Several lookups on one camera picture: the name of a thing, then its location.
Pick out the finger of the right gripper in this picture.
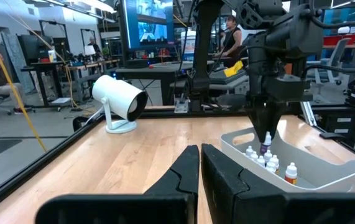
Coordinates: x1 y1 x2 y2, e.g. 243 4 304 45
247 104 270 144
267 103 287 134

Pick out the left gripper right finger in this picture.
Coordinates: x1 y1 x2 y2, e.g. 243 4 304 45
201 142 287 224

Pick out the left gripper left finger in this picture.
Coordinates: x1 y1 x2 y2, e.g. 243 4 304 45
144 144 201 224

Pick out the purple food colouring bottle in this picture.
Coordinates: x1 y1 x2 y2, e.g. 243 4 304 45
259 131 272 156

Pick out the yellow food colouring bottle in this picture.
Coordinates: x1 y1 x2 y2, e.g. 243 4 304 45
269 154 280 175

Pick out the grey side desk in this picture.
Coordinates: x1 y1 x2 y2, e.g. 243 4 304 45
210 74 250 96

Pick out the black drawer cabinet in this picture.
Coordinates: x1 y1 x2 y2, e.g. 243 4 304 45
318 105 355 149

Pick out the white plastic storage bin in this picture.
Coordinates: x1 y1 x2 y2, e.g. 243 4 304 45
219 126 355 194

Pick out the black desk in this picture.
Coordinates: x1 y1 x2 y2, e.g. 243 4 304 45
20 60 71 108
116 60 217 106

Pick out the large display screen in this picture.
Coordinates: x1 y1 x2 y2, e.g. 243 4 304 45
119 0 175 52

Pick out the black computer monitor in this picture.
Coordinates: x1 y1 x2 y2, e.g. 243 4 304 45
17 33 46 63

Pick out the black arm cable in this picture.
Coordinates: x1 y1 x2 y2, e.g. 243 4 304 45
301 12 355 78

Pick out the yellow hanging cable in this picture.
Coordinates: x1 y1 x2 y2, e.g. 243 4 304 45
0 14 47 153

